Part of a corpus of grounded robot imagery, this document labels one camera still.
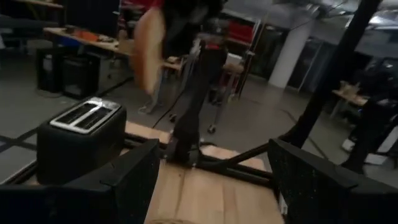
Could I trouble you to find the white pillar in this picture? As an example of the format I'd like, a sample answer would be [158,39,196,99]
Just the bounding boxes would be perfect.
[268,20,315,90]

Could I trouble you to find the black floor box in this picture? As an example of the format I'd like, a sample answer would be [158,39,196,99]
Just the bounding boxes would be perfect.
[62,54,101,100]

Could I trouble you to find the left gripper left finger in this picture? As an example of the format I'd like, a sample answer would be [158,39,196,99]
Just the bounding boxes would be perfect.
[0,138,161,224]

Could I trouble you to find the black two-slot toaster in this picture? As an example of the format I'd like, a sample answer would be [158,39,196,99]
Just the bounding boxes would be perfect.
[36,96,127,185]

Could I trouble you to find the black computer monitor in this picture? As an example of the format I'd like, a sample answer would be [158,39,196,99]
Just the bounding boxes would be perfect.
[63,0,121,37]

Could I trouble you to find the toast slice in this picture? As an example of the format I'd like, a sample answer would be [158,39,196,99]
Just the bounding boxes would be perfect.
[132,6,166,95]

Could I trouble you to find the wooden desk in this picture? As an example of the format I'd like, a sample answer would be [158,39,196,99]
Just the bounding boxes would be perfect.
[331,81,371,107]
[43,26,183,72]

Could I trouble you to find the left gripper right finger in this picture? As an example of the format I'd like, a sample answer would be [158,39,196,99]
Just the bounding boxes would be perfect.
[269,138,398,224]

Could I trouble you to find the black metal rig frame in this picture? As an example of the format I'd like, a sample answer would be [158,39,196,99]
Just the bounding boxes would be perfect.
[0,0,383,189]

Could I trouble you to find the red storage bin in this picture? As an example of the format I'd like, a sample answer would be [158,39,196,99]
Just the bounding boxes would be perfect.
[228,20,255,44]

